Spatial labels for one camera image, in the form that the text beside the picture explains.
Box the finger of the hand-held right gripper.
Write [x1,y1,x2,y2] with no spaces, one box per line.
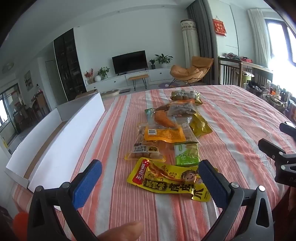
[279,120,296,139]
[258,138,287,161]

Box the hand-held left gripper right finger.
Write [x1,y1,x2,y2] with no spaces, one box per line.
[198,159,274,241]

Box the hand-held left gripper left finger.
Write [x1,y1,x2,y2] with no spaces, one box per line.
[27,159,102,241]

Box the small light green packet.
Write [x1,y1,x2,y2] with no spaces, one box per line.
[174,142,200,166]

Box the white cardboard box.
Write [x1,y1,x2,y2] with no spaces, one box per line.
[5,92,105,210]

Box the yellow cartoon snack packet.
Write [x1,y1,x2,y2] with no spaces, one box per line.
[127,157,210,202]

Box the golden yellow packet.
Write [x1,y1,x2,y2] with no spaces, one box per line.
[190,113,213,138]

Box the yellow-edged peanut packet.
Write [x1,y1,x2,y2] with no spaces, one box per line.
[125,124,167,163]

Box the orange-yellow labelled packet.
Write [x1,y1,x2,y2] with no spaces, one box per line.
[144,128,186,142]

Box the orange-topped dark fruit bag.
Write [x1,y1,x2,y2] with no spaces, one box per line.
[157,102,198,116]

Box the gold-trimmed nut bag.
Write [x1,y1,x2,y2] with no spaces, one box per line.
[171,90,203,105]

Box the person's left hand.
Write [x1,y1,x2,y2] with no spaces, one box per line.
[97,221,143,241]

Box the wicker basket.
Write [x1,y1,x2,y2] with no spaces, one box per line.
[262,93,288,113]

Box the orange striped tablecloth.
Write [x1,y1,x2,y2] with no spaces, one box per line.
[11,85,296,241]

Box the green plastic seat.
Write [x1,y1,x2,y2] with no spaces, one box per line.
[240,72,255,88]

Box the wooden railing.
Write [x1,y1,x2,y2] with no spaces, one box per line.
[218,57,273,88]

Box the window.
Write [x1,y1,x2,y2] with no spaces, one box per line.
[266,20,296,70]

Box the brown cardboard box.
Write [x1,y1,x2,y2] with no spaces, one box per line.
[75,89,99,100]

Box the wooden dining chair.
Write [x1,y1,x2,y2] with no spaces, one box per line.
[36,93,50,114]

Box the beige oval cat scratcher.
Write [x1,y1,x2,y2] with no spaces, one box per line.
[102,90,120,99]

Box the wooden dining table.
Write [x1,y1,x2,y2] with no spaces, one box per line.
[27,97,40,117]

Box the white sheer curtain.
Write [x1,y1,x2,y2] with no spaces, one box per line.
[248,9,273,68]

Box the red flower arrangement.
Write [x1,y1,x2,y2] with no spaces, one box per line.
[84,68,94,84]

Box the green plant in white pot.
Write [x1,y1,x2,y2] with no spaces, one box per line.
[97,67,110,81]

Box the orange lounge chair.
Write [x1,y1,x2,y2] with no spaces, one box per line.
[170,56,214,87]

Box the white interior door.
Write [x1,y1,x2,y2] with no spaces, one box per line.
[46,60,59,109]

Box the wooden bench with metal legs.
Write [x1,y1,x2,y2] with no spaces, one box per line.
[128,74,149,90]

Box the black glass display cabinet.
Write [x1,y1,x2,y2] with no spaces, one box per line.
[54,28,87,102]

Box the white television cabinet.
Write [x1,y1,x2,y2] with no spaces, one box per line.
[85,67,185,92]

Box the grey curtain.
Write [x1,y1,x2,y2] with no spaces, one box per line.
[187,0,218,85]

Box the black television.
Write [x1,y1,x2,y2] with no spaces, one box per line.
[112,50,147,75]

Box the covered standing air conditioner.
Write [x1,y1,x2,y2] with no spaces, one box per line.
[181,19,199,68]

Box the large leafy potted plant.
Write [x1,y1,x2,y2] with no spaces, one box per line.
[154,54,173,68]

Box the framed wall painting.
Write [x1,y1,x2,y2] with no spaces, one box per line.
[24,71,32,91]

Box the red wall hanging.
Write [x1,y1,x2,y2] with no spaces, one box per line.
[213,19,227,36]

